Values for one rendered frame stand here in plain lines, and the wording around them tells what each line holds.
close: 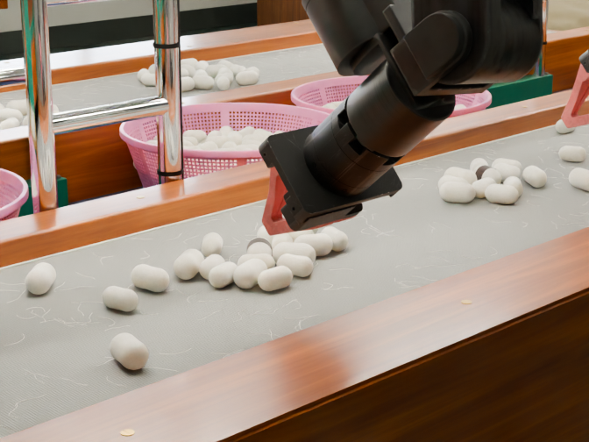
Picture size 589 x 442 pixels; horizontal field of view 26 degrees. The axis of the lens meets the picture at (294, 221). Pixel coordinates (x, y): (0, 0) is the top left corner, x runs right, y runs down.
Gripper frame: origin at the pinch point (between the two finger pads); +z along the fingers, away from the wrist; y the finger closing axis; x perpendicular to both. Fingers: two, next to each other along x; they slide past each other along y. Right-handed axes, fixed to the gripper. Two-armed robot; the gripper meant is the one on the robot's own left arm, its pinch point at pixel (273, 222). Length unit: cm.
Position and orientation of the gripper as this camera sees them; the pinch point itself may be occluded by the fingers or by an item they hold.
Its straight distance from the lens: 98.9
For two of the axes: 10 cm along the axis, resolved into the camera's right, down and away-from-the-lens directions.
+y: -7.2, 2.0, -6.6
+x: 4.6, 8.6, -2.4
